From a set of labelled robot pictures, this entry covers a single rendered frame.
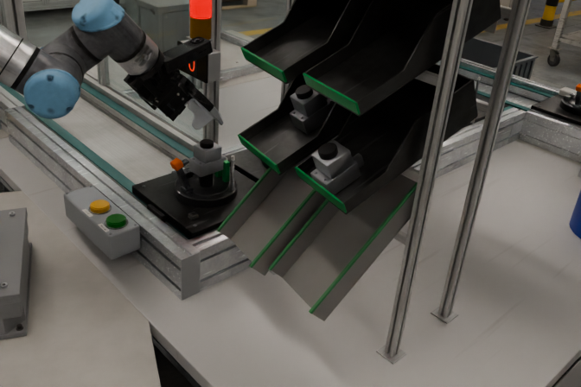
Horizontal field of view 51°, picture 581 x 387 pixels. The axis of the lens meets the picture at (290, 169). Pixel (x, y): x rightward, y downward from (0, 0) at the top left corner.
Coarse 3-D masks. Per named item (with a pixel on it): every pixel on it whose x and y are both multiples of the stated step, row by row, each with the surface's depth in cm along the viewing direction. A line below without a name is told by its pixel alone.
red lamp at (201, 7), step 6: (192, 0) 136; (198, 0) 136; (204, 0) 136; (210, 0) 137; (192, 6) 137; (198, 6) 136; (204, 6) 137; (210, 6) 138; (192, 12) 138; (198, 12) 137; (204, 12) 137; (210, 12) 139; (198, 18) 138; (204, 18) 138
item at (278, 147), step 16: (304, 80) 111; (288, 96) 110; (272, 112) 110; (288, 112) 112; (336, 112) 101; (256, 128) 109; (272, 128) 110; (288, 128) 108; (320, 128) 106; (336, 128) 103; (256, 144) 108; (272, 144) 106; (288, 144) 105; (304, 144) 100; (320, 144) 102; (272, 160) 103; (288, 160) 100
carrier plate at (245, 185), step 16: (160, 176) 141; (176, 176) 142; (240, 176) 144; (144, 192) 134; (160, 192) 135; (240, 192) 137; (160, 208) 129; (176, 208) 129; (192, 208) 130; (208, 208) 130; (224, 208) 131; (176, 224) 125; (192, 224) 124; (208, 224) 125
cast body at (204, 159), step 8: (200, 144) 130; (208, 144) 130; (216, 144) 132; (200, 152) 130; (208, 152) 129; (216, 152) 131; (192, 160) 131; (200, 160) 131; (208, 160) 130; (216, 160) 132; (224, 160) 136; (192, 168) 132; (200, 168) 130; (208, 168) 131; (216, 168) 133; (200, 176) 130
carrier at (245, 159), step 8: (240, 152) 155; (248, 152) 156; (240, 160) 151; (248, 160) 152; (256, 160) 152; (240, 168) 148; (248, 168) 148; (256, 168) 148; (264, 168) 148; (248, 176) 146; (256, 176) 144
